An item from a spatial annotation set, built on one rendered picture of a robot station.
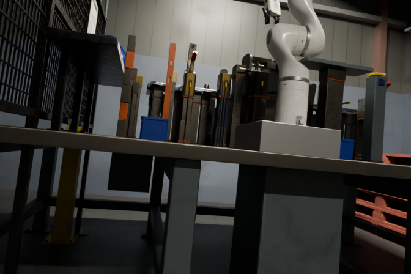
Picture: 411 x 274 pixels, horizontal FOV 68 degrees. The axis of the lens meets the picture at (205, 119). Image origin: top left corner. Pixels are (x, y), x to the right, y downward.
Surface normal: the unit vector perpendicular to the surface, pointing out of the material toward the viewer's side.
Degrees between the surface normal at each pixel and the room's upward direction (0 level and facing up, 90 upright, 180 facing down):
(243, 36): 90
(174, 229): 90
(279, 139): 90
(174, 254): 90
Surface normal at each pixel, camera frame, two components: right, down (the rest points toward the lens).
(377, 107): 0.22, -0.06
